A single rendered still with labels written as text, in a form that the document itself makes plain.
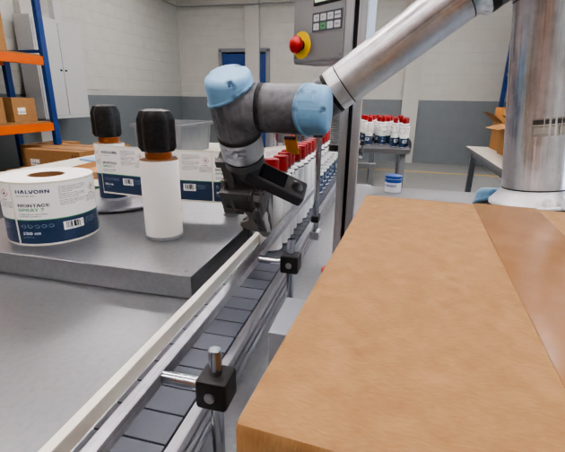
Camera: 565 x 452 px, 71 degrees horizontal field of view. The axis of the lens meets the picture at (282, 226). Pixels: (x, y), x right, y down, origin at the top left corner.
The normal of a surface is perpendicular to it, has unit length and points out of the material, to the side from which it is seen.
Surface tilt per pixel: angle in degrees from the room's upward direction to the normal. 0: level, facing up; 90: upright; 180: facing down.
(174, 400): 0
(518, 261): 0
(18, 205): 90
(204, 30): 90
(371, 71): 106
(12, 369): 0
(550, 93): 89
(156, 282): 90
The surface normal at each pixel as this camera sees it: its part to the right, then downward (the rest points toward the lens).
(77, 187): 0.92, 0.13
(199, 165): -0.18, 0.30
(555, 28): -0.41, 0.26
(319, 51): -0.76, 0.19
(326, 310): 0.01, -0.95
